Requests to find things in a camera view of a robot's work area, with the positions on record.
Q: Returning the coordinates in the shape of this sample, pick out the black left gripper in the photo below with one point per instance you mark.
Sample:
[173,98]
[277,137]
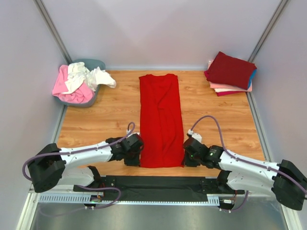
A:
[135,162]

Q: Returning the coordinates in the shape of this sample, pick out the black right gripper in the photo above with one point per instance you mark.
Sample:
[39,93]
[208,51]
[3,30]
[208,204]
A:
[187,163]

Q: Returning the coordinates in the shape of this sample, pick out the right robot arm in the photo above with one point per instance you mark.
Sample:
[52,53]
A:
[282,180]

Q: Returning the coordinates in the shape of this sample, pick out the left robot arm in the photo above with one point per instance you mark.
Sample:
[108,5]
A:
[54,166]

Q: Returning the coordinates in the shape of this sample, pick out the magenta folded t-shirt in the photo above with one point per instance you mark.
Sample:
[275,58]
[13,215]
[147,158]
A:
[228,93]

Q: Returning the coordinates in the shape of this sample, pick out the white folded t-shirt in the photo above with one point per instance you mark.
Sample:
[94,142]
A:
[218,90]

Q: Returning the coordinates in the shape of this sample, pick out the light pink folded t-shirt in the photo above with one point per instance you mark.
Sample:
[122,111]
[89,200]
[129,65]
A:
[234,88]

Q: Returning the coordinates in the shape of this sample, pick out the pink crumpled t-shirt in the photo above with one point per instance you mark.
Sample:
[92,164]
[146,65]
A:
[71,91]

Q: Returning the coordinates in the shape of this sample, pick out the dark red folded t-shirt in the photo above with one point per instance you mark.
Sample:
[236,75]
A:
[230,71]

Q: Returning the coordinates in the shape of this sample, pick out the white crumpled t-shirt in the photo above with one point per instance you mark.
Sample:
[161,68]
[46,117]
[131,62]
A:
[92,78]

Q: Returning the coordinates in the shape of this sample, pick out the grey laundry basket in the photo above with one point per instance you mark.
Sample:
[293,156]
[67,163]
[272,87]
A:
[90,64]

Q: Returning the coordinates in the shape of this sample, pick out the blue folded t-shirt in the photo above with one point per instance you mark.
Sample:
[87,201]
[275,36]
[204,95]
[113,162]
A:
[251,78]

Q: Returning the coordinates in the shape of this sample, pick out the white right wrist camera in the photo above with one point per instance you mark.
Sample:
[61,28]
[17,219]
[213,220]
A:
[196,136]

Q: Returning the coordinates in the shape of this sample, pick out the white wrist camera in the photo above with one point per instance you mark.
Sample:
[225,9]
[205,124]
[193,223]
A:
[131,132]
[196,136]

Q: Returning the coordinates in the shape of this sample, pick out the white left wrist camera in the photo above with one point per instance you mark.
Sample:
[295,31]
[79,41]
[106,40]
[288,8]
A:
[131,132]

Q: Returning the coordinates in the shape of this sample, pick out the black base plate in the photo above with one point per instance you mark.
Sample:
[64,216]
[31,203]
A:
[163,187]

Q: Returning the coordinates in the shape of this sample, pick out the perforated cable duct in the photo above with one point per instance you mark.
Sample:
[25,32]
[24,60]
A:
[91,199]

